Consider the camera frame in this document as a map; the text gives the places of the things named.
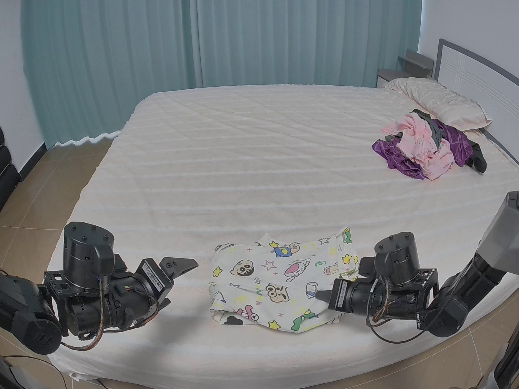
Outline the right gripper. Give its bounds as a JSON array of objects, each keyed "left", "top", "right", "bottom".
[{"left": 314, "top": 278, "right": 392, "bottom": 316}]

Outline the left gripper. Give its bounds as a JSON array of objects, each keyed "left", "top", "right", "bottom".
[{"left": 107, "top": 256, "right": 199, "bottom": 327}]

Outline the white printed pyjama top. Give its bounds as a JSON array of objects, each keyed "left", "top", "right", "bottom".
[{"left": 209, "top": 227, "right": 359, "bottom": 333}]

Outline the pile of clothes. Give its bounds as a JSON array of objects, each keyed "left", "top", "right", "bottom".
[{"left": 372, "top": 110, "right": 487, "bottom": 181}]

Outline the bed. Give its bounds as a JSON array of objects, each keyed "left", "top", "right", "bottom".
[{"left": 46, "top": 38, "right": 519, "bottom": 389}]

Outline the cream pillow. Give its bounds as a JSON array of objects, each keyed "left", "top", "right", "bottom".
[{"left": 384, "top": 76, "right": 493, "bottom": 130}]

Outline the grey bedside table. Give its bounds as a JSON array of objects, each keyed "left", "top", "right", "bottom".
[{"left": 377, "top": 49, "right": 434, "bottom": 88}]

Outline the blue-green curtain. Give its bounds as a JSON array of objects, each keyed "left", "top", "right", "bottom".
[{"left": 20, "top": 0, "right": 422, "bottom": 149}]

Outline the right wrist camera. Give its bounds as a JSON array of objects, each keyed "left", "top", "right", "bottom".
[{"left": 358, "top": 256, "right": 380, "bottom": 283}]

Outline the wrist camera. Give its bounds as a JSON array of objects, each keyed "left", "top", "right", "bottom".
[
  {"left": 358, "top": 256, "right": 380, "bottom": 283},
  {"left": 110, "top": 254, "right": 128, "bottom": 278}
]

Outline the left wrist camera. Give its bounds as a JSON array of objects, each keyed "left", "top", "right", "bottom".
[{"left": 110, "top": 254, "right": 128, "bottom": 278}]

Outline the black cable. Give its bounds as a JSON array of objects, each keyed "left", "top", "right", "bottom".
[
  {"left": 0, "top": 355, "right": 67, "bottom": 389},
  {"left": 367, "top": 312, "right": 430, "bottom": 344}
]

